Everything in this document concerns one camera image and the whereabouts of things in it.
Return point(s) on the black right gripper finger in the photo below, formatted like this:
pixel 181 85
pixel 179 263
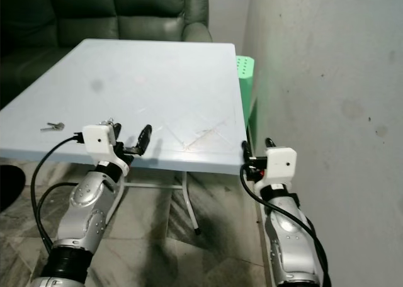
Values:
pixel 245 153
pixel 271 143

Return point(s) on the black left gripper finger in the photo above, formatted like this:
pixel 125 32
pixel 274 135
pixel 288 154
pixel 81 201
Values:
pixel 145 139
pixel 117 133

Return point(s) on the silver keys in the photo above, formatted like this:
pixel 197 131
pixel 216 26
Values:
pixel 55 126

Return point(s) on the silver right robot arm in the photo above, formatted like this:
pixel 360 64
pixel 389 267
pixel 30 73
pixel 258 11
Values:
pixel 289 236

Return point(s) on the small silver metal object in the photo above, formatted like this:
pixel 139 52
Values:
pixel 108 122

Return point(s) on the white folding table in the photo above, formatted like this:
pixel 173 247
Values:
pixel 151 85

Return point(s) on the white plastic strip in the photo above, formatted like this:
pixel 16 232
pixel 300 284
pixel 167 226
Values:
pixel 264 243

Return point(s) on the green plastic chair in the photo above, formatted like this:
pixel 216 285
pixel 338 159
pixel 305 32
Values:
pixel 245 70

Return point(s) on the dark green leather sofa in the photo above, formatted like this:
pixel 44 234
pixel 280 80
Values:
pixel 101 13

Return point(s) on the black round floor object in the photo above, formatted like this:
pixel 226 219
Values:
pixel 9 187

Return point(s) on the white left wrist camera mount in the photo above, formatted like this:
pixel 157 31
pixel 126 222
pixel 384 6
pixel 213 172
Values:
pixel 97 138

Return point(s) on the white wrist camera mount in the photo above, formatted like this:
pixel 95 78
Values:
pixel 97 138
pixel 282 164

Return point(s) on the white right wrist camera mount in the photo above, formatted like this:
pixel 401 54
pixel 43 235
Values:
pixel 282 164

